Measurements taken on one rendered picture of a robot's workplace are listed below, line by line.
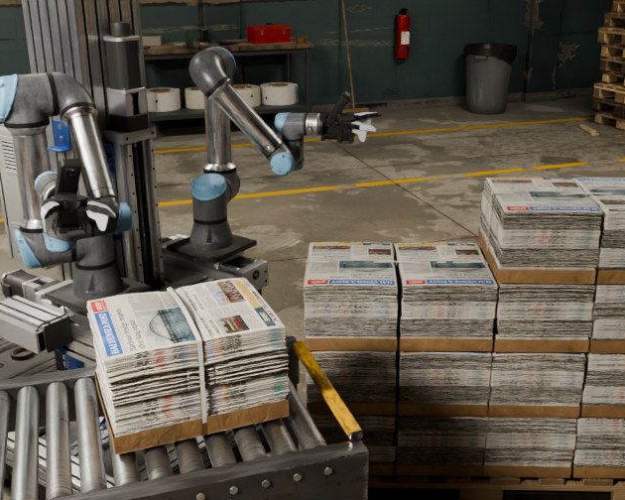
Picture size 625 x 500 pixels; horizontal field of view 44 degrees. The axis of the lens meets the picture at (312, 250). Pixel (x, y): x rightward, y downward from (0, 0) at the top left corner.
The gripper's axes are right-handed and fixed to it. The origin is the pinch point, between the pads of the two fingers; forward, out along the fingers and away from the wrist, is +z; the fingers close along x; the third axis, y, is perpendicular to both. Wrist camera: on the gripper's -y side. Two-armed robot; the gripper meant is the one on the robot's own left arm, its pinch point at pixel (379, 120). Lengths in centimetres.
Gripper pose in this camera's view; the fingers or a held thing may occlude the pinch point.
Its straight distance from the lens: 263.5
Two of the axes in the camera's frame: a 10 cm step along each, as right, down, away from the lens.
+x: -1.8, 4.7, -8.6
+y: 0.3, 8.8, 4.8
